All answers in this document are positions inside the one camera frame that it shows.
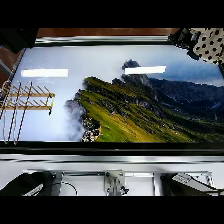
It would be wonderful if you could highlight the black garment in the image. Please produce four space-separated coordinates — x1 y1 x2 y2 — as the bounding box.
167 28 201 62
0 28 40 55

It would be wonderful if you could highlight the white black-dotted garment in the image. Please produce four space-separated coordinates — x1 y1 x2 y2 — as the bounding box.
189 28 224 67

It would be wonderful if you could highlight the silver frame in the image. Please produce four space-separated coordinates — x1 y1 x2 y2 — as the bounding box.
0 35 224 197

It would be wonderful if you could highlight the black cable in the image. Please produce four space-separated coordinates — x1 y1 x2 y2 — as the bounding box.
60 180 79 197

